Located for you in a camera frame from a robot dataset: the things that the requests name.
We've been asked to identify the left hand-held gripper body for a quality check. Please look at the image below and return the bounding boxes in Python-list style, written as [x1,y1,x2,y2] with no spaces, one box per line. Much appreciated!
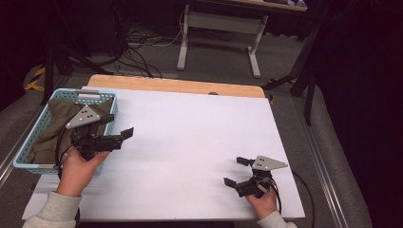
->
[65,104,125,162]

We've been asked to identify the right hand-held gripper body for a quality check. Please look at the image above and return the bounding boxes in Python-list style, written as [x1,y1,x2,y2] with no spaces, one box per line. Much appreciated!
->
[235,155,289,200]

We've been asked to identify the olive green pants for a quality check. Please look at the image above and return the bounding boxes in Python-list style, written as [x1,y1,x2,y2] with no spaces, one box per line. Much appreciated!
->
[27,98,114,165]

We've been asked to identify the light blue plastic basket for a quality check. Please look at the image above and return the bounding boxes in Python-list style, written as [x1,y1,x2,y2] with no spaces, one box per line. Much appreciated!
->
[12,87,119,177]

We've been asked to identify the person's right hand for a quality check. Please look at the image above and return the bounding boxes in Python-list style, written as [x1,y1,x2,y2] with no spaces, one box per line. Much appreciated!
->
[245,186,279,221]

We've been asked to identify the person's left hand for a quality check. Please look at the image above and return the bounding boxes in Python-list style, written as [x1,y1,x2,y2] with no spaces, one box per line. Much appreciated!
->
[56,145,111,198]

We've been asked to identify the white table board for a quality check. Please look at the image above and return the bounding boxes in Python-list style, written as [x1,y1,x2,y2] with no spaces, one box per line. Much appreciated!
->
[22,85,307,222]

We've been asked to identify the black tripod stand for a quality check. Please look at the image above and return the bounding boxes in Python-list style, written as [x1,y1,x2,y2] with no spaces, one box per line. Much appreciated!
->
[40,39,114,106]

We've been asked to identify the light wooden table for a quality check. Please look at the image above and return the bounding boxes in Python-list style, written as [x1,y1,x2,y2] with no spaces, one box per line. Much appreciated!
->
[86,74,266,99]

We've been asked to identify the black metal stand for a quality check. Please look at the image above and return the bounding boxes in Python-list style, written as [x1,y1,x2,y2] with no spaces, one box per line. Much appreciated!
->
[261,23,321,126]

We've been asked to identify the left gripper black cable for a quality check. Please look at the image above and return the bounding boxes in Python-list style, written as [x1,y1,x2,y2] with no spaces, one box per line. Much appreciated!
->
[54,117,80,180]

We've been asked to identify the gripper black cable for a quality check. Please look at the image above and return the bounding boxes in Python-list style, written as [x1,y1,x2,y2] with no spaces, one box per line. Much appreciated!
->
[54,117,80,180]
[270,170,317,228]

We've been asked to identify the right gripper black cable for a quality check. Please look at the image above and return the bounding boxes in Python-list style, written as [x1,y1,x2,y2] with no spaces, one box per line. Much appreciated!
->
[270,170,317,228]

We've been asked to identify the aluminium floor rail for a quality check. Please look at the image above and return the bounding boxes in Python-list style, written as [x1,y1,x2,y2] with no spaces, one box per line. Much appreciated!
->
[0,104,44,188]
[290,94,351,228]

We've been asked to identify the bundle of black floor cables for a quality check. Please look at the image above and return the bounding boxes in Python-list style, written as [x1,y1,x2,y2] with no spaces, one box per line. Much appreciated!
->
[112,27,163,79]

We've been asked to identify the white floor cable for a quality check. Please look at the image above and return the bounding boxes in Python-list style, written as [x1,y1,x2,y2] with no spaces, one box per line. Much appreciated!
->
[151,9,186,48]

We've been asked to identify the white metal stand frame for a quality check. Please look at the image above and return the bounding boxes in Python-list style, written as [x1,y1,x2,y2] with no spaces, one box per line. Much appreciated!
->
[176,0,309,79]

